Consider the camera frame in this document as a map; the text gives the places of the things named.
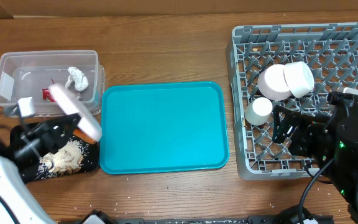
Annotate small white cup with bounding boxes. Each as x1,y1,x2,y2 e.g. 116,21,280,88
244,97,273,126

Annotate white bowl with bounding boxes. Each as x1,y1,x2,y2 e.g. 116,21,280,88
284,62,314,98

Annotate red snack wrapper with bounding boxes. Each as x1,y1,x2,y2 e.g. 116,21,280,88
42,88,55,102

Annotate white plate with food scraps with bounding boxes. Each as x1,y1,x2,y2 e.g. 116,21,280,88
48,83,102,141

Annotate white tissue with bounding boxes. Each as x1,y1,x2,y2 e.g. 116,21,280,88
65,67,89,91

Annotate orange carrot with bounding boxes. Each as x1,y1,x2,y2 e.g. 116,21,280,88
73,129,96,144

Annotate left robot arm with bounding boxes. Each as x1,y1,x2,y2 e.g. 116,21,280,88
0,97,82,223

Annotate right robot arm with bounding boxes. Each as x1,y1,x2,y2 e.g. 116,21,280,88
273,87,358,223

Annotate grey dishwasher rack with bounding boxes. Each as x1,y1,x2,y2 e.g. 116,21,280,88
226,22,358,180

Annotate clear plastic waste bin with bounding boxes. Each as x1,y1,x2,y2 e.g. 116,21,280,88
0,50,104,116

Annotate pile of rice and peanuts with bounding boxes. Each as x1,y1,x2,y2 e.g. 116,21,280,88
36,140,88,180

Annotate black plastic tray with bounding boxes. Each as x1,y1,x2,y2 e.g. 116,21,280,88
20,135,99,183

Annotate teal plastic serving tray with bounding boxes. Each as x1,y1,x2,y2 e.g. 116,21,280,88
99,82,230,175

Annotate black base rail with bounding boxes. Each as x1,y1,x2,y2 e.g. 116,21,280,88
68,210,299,224

